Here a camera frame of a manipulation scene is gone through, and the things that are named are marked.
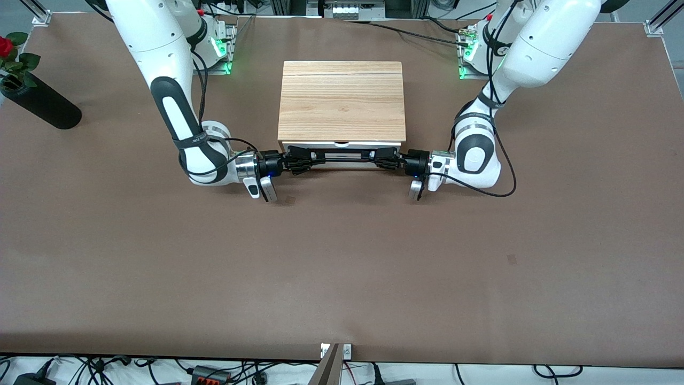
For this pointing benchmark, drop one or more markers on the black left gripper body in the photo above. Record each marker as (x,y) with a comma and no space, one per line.
(414,160)

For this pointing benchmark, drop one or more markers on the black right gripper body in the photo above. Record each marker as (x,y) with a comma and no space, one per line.
(269,161)

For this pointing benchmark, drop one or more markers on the metal base plate left arm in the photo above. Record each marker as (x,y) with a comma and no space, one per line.
(470,75)

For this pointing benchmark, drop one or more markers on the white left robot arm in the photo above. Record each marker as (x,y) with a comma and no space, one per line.
(534,48)

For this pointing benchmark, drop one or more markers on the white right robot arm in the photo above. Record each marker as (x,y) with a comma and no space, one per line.
(165,80)

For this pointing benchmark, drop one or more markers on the light wooden drawer cabinet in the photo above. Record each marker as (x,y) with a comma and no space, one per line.
(342,101)

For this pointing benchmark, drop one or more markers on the brown table cover sheet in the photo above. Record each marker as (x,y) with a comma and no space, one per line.
(342,267)

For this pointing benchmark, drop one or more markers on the white device in rack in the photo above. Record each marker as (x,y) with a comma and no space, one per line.
(352,8)

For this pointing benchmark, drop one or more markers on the grey flat box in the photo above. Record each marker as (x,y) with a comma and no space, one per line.
(398,382)

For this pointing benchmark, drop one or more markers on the black box with orange levers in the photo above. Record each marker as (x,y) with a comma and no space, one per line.
(209,375)

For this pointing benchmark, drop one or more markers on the black cylindrical vase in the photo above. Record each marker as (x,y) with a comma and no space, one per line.
(45,104)

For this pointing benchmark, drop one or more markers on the black power adapter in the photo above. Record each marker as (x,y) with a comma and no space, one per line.
(32,378)

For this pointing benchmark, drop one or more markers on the aluminium frame rack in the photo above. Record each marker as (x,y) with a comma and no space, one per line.
(406,6)

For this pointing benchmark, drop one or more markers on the silver post bracket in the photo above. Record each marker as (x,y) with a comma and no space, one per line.
(347,351)

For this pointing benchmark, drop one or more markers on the brown camera post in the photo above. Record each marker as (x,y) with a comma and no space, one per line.
(328,369)

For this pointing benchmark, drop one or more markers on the aluminium corner bracket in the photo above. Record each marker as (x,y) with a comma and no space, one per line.
(40,17)
(654,25)

